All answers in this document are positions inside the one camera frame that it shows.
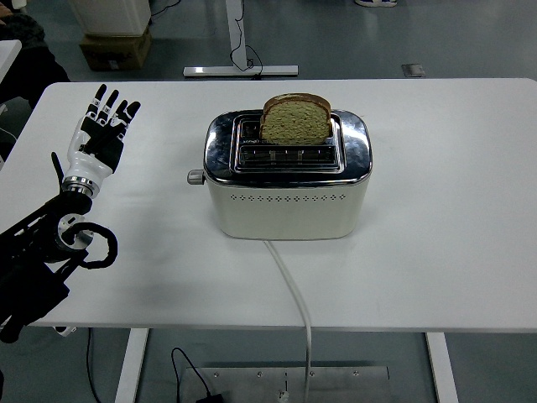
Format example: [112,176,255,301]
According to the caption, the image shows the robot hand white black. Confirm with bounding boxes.
[63,83,142,187]

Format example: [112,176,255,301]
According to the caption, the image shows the white chrome toaster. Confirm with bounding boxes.
[187,109,373,241]

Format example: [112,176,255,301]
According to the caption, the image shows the person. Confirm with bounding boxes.
[0,6,71,127]

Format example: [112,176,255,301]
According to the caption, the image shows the brown cardboard box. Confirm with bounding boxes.
[79,27,153,71]

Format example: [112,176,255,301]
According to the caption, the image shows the white side table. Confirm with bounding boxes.
[0,39,23,85]

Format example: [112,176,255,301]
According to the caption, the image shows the white box-shaped appliance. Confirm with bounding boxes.
[69,0,152,37]

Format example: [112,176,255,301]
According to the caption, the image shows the white background table leg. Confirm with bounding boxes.
[183,0,300,78]

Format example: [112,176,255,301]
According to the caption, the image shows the brown bread slice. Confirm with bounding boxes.
[258,92,332,146]

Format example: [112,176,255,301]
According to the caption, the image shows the grey metal plate with screws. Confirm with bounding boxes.
[180,366,391,403]

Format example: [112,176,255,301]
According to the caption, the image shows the thin black hanging cable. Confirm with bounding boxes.
[86,327,104,403]

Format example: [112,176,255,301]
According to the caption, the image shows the black cable on table leg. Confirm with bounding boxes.
[229,0,264,80]

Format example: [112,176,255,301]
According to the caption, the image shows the black adapter cable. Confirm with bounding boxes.
[170,347,211,398]

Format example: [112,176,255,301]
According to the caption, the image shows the white toaster power cord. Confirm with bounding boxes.
[263,238,314,403]

